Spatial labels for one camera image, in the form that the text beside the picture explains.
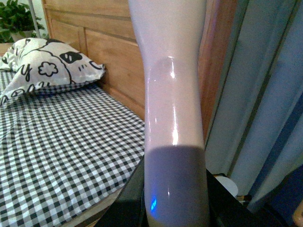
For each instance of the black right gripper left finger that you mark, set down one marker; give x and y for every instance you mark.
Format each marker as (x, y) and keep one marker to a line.
(128, 209)

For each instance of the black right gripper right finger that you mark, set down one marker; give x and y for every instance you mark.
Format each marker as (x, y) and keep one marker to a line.
(226, 211)

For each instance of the white cylindrical air purifier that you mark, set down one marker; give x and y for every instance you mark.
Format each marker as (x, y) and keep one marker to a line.
(228, 184)

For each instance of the grey curtain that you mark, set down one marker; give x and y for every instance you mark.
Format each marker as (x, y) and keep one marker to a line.
(256, 134)

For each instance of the black white checkered bedsheet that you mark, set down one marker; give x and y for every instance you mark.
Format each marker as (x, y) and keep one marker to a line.
(62, 151)

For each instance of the cartoon print pillow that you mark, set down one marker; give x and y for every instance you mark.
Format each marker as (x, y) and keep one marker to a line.
(46, 64)

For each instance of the wooden bed headboard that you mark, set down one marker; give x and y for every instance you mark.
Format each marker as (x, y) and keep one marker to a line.
(102, 30)

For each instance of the green potted plant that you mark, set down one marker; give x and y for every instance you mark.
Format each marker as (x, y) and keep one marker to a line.
(18, 20)

